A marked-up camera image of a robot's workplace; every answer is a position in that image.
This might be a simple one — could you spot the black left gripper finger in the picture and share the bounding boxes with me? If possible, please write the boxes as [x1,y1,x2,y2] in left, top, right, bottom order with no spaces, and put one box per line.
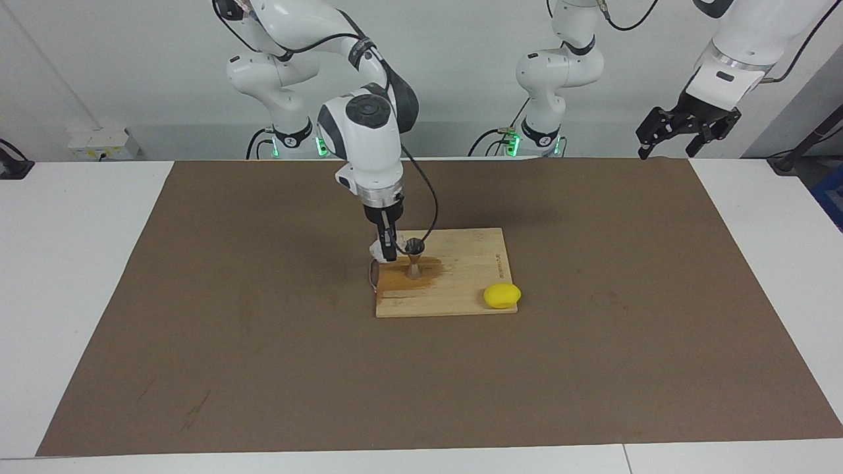
[636,107,686,161]
[685,111,742,158]

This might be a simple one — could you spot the black clamp mount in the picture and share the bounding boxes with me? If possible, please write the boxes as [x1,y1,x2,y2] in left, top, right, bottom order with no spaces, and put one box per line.
[0,138,35,180]

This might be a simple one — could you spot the black stand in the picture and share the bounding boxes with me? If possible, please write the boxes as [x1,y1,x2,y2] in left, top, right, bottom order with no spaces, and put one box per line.
[767,105,843,176]

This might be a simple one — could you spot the metal double jigger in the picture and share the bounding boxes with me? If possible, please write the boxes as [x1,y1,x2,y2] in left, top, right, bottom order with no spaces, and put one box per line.
[403,238,426,281]

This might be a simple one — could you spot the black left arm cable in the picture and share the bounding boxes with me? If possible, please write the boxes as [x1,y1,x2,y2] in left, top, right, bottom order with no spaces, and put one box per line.
[598,0,840,84]

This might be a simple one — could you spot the black right base cables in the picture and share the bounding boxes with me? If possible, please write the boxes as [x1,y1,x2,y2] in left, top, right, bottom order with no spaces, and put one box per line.
[246,128,276,159]

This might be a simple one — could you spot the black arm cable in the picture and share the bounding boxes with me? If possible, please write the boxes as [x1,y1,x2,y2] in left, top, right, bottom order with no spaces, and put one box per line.
[214,0,440,250]
[598,0,840,84]

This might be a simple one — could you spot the blue box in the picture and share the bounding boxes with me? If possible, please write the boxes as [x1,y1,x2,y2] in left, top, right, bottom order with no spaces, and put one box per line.
[810,161,843,232]

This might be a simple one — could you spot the yellow lemon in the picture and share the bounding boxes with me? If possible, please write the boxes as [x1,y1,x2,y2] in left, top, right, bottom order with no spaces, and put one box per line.
[483,283,522,309]

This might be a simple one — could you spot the black left base cables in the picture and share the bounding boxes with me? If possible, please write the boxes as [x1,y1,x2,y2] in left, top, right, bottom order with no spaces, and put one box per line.
[468,97,531,158]

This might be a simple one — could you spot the black base cables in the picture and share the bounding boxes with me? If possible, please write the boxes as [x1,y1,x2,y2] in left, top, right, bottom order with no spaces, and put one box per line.
[468,97,531,158]
[246,128,276,159]

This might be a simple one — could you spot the wooden cutting board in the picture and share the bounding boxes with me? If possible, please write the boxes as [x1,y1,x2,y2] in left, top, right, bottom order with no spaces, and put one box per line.
[367,228,519,319]

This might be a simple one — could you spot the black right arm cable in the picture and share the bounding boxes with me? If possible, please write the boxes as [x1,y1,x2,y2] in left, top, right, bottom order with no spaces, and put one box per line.
[214,0,440,250]

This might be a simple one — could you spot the brown table mat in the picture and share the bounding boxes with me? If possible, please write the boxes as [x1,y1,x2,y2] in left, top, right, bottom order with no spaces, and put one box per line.
[36,157,843,458]

